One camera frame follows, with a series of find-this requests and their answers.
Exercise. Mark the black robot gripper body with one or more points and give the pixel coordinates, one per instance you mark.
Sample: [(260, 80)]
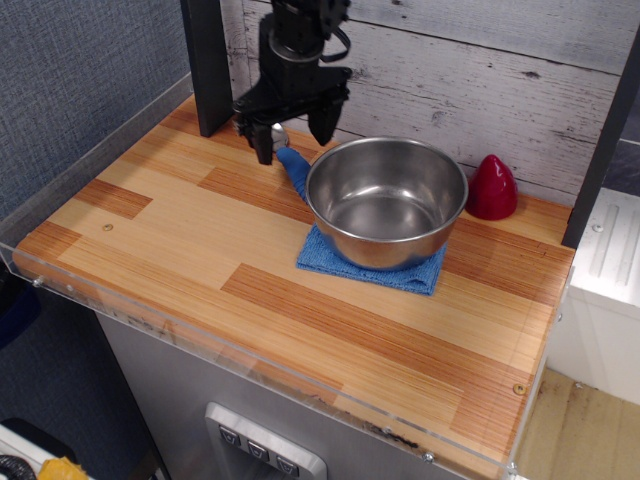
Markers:
[(285, 88)]

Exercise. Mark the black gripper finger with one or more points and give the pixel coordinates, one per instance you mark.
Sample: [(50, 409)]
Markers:
[(260, 139), (323, 117)]

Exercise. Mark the blue handled metal spoon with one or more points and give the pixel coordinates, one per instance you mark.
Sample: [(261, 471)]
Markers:
[(296, 167)]

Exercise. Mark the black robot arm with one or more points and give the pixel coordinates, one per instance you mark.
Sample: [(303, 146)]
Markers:
[(298, 42)]

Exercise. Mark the stainless steel bowl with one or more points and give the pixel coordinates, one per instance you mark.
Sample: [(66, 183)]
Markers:
[(385, 203)]

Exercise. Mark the red cone shaped object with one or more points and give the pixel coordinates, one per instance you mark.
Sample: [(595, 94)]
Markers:
[(493, 191)]

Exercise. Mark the blue folded cloth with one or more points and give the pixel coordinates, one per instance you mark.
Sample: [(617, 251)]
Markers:
[(316, 256)]

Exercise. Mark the clear acrylic table guard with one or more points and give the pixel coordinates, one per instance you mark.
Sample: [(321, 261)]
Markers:
[(186, 248)]

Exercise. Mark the stainless steel cabinet front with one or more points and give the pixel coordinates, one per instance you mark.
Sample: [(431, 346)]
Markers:
[(320, 403)]

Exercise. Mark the silver control panel with buttons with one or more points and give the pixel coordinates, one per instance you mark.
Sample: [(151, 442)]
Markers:
[(255, 452)]

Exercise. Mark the white ribbed side unit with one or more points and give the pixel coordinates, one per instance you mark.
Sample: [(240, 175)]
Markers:
[(596, 338)]

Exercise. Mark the yellow object bottom left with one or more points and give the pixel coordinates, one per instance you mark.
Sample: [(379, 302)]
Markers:
[(61, 469)]

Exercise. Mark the dark left vertical post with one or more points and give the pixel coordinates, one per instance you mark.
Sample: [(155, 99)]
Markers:
[(206, 46)]

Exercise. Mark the dark vertical post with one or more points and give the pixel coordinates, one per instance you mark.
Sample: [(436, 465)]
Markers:
[(605, 148), (206, 46)]

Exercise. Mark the dark right vertical post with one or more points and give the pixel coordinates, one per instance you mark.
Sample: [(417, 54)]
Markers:
[(605, 148)]

